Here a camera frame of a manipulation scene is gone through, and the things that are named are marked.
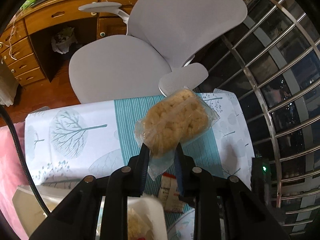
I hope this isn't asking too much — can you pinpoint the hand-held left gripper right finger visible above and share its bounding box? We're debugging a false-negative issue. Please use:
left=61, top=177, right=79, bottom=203
left=174, top=142, right=290, bottom=240

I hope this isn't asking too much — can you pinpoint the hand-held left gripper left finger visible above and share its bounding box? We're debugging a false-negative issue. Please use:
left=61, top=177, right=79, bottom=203
left=30, top=142, right=150, bottom=240

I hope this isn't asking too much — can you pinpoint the white plastic tray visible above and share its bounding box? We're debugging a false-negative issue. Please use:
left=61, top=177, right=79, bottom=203
left=12, top=185, right=168, bottom=240

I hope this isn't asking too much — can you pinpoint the clear crumbly cake packet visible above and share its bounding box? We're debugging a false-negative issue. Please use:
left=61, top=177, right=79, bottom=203
left=127, top=207, right=155, bottom=240
left=134, top=89, right=219, bottom=180

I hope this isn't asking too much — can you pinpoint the red white snack packet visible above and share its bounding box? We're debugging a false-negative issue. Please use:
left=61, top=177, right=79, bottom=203
left=157, top=172, right=185, bottom=213

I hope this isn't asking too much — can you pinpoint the teal striped leaf-print tablecloth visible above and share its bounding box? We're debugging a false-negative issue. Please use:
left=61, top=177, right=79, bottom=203
left=24, top=89, right=255, bottom=240

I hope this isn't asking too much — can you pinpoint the metal window grille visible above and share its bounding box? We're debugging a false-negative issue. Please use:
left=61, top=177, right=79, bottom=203
left=200, top=0, right=320, bottom=233

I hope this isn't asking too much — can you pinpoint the grey office chair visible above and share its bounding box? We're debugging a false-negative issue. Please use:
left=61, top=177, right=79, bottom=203
left=69, top=0, right=248, bottom=104

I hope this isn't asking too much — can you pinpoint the pink blanket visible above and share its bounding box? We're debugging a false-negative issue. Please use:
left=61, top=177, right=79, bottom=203
left=0, top=124, right=33, bottom=240

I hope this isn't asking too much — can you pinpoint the bin with white bag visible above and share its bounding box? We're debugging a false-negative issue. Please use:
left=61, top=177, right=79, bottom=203
left=51, top=26, right=77, bottom=54

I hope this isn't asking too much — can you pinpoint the wooden desk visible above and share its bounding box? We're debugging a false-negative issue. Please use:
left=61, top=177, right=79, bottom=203
left=0, top=0, right=150, bottom=88

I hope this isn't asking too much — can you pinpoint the black cable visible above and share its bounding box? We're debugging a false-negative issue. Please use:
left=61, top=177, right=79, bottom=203
left=0, top=105, right=48, bottom=215

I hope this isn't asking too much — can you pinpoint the white cable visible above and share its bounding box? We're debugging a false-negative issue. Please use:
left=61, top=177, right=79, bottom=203
left=0, top=17, right=19, bottom=60

